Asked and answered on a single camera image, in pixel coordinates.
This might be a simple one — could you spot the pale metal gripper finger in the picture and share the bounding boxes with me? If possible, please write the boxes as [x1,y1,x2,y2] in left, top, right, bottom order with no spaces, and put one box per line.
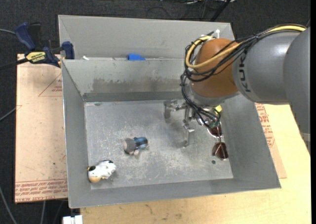
[177,120,196,148]
[163,99,185,120]

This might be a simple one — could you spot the grey metal bin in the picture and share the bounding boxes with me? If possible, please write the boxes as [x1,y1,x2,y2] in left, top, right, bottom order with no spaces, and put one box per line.
[58,14,282,209]

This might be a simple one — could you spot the red-brown lens sunglasses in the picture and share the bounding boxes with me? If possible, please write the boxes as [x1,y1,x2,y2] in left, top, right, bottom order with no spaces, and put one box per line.
[206,126,230,161]

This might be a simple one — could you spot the blue and grey toy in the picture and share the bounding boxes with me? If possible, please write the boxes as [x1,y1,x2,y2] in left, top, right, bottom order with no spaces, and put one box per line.
[122,136,149,156]

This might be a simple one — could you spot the blue block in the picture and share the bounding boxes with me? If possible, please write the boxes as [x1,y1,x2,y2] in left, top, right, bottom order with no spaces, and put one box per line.
[127,53,146,61]

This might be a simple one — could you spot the white and black toy animal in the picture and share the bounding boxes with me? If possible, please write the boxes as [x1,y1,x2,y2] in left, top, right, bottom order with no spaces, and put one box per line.
[87,160,117,184]

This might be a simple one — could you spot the brown cardboard board, red print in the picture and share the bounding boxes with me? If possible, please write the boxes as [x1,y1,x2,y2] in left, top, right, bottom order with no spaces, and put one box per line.
[14,53,287,204]

